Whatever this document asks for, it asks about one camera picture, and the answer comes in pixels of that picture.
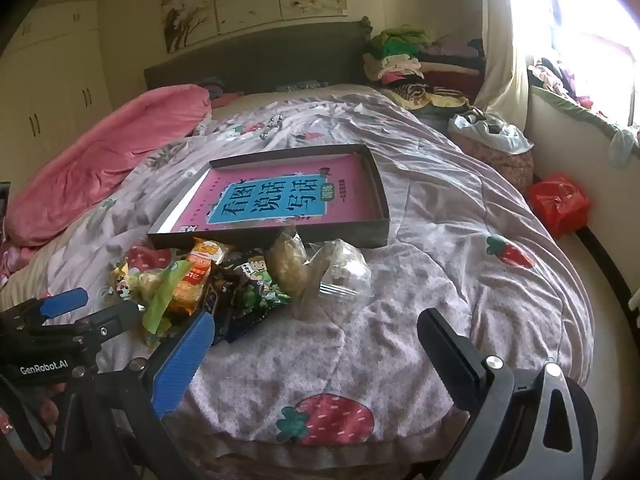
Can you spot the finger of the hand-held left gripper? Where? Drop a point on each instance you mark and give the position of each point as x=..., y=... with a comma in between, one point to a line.
x=107, y=322
x=62, y=302

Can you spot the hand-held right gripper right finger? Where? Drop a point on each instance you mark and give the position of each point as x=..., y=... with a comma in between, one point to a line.
x=450, y=355

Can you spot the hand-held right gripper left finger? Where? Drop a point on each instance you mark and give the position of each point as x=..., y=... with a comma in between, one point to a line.
x=185, y=360

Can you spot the green-trimmed clear pastry packet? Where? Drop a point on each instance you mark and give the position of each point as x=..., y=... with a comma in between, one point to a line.
x=160, y=300

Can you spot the brown chocolate bar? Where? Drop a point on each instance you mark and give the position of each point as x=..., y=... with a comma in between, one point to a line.
x=212, y=301

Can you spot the orange snack packet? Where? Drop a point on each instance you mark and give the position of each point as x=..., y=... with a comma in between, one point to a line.
x=202, y=260

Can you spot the black green cartoon snack packet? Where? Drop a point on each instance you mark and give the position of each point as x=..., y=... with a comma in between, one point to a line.
x=256, y=280

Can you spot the clear-wrapped yellowish round pastry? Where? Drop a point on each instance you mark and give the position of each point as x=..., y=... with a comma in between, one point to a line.
x=287, y=265

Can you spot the clear-wrapped pale pastry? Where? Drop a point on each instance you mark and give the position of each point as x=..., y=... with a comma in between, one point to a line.
x=342, y=265

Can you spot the dark cardboard box tray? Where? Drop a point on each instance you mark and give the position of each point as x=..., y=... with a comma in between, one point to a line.
x=372, y=195

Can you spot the strawberry print blanket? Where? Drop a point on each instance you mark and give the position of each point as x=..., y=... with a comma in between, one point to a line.
x=450, y=270

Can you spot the pink quilt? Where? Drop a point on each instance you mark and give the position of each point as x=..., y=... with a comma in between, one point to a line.
x=100, y=160

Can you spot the red plastic bag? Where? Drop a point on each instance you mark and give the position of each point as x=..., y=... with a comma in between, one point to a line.
x=557, y=205

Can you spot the pink book with blue label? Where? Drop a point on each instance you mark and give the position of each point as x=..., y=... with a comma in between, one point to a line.
x=280, y=195

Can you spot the floral fabric bag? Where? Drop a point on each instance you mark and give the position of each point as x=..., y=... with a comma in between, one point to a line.
x=500, y=170

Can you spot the white wardrobe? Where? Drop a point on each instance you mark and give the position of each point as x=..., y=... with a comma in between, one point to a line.
x=55, y=90

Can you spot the blue pink pillow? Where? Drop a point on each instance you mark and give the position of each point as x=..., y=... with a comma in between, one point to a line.
x=220, y=87

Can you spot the light blue hanging cloth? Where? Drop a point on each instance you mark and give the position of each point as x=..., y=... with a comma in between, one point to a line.
x=622, y=147

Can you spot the cream curtain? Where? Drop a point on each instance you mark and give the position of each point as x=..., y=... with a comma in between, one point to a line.
x=500, y=70

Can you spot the clothes heap on windowsill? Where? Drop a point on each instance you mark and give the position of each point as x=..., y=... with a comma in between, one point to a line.
x=555, y=80

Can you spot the pile of folded clothes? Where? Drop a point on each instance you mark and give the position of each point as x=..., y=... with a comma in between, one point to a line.
x=400, y=60

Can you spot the grey bed headboard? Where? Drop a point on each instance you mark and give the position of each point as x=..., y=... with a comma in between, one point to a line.
x=280, y=60

